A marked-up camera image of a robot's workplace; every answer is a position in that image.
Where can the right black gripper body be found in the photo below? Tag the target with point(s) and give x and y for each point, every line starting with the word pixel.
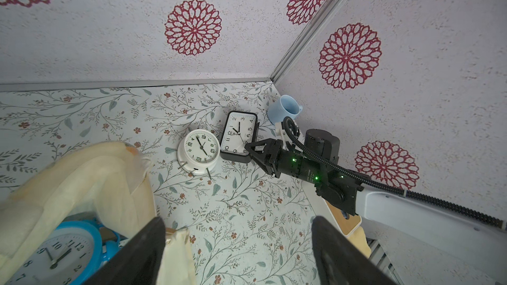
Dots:
pixel 297 165

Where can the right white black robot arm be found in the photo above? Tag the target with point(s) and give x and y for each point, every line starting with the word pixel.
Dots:
pixel 469 235

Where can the blue twin bell alarm clock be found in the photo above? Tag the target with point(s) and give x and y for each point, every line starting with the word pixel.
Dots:
pixel 73 252

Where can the white round alarm clock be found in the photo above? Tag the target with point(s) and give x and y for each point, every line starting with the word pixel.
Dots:
pixel 198 152

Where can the white wooden top box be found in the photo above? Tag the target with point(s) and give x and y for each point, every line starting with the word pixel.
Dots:
pixel 345 223

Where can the light blue mug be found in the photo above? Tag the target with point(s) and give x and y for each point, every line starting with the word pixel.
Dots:
pixel 285 106

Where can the black square alarm clock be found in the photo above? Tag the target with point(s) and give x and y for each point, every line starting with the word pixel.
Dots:
pixel 240 129

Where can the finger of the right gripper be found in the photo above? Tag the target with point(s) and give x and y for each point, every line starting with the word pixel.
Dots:
pixel 258 148
pixel 266 163

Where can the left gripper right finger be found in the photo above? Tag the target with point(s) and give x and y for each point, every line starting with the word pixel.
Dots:
pixel 338 261

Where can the yellow cloth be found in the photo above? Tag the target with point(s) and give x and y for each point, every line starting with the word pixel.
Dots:
pixel 359 240

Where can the beige canvas tote bag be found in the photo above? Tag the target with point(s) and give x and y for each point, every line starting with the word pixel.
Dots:
pixel 108 182

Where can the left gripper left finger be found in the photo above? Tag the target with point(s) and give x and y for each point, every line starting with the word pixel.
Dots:
pixel 138 262

